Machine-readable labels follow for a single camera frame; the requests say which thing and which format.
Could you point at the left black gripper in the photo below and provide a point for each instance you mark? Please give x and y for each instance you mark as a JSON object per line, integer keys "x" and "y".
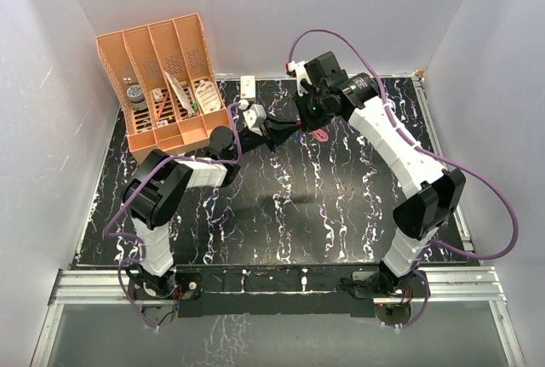
{"x": 278, "y": 130}

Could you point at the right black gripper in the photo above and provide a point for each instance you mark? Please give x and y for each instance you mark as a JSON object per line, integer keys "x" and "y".
{"x": 306, "y": 123}

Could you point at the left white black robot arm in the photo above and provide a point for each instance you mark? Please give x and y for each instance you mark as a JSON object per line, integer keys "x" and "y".
{"x": 156, "y": 190}

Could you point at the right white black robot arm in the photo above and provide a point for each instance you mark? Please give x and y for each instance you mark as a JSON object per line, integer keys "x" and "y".
{"x": 432, "y": 192}

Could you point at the white label packet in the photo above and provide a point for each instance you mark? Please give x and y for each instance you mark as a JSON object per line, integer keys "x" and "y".
{"x": 207, "y": 96}

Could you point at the white paper sachet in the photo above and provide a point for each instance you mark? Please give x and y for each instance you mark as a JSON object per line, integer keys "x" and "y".
{"x": 180, "y": 94}

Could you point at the orange pen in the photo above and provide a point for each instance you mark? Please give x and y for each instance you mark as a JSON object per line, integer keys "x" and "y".
{"x": 161, "y": 108}

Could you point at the small white card box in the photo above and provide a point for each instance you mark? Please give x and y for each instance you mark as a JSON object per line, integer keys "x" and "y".
{"x": 159, "y": 94}

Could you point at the orange plastic file organizer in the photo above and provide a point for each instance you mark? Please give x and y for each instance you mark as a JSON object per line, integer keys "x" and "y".
{"x": 140, "y": 55}

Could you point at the grey round tin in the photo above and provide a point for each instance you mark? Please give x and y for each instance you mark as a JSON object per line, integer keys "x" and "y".
{"x": 136, "y": 97}

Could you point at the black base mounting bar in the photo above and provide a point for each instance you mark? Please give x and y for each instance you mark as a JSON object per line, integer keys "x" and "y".
{"x": 354, "y": 289}

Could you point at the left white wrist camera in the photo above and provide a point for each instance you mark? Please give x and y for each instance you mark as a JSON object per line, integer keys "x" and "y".
{"x": 254, "y": 116}

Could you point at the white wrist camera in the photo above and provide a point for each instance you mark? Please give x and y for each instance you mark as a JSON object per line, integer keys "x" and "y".
{"x": 254, "y": 116}
{"x": 298, "y": 71}

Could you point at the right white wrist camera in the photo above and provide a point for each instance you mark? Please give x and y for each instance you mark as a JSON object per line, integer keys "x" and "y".
{"x": 298, "y": 71}

